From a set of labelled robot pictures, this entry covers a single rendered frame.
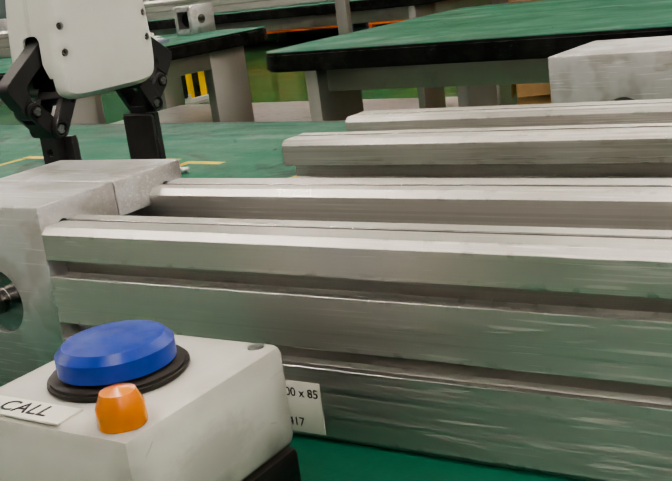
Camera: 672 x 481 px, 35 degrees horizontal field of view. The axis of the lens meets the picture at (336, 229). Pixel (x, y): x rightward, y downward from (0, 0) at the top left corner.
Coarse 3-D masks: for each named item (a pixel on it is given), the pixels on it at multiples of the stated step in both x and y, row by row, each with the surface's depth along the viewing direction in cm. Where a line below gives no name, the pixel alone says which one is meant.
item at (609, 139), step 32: (352, 128) 69; (384, 128) 68; (416, 128) 67; (448, 128) 66; (480, 128) 59; (512, 128) 58; (544, 128) 56; (576, 128) 55; (608, 128) 54; (640, 128) 53; (288, 160) 64; (320, 160) 63; (352, 160) 61; (384, 160) 60; (416, 160) 59; (448, 160) 58; (480, 160) 57; (512, 160) 56; (544, 160) 55; (576, 160) 54; (608, 160) 53; (640, 160) 52
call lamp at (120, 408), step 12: (120, 384) 32; (132, 384) 32; (108, 396) 31; (120, 396) 31; (132, 396) 32; (96, 408) 32; (108, 408) 31; (120, 408) 31; (132, 408) 31; (144, 408) 32; (108, 420) 31; (120, 420) 31; (132, 420) 31; (144, 420) 32; (108, 432) 31; (120, 432) 31
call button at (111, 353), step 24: (72, 336) 36; (96, 336) 36; (120, 336) 36; (144, 336) 35; (168, 336) 36; (72, 360) 34; (96, 360) 34; (120, 360) 34; (144, 360) 34; (168, 360) 35; (72, 384) 34; (96, 384) 34
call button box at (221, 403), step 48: (48, 384) 35; (144, 384) 34; (192, 384) 34; (240, 384) 35; (0, 432) 34; (48, 432) 33; (96, 432) 32; (144, 432) 32; (192, 432) 33; (240, 432) 35; (288, 432) 38; (0, 480) 35; (48, 480) 33; (96, 480) 32; (144, 480) 31; (192, 480) 33; (240, 480) 35; (288, 480) 38
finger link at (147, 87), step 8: (128, 88) 81; (136, 88) 80; (144, 88) 80; (152, 88) 81; (120, 96) 82; (128, 96) 82; (144, 96) 80; (152, 96) 81; (160, 96) 82; (128, 104) 82; (152, 104) 81; (160, 104) 82
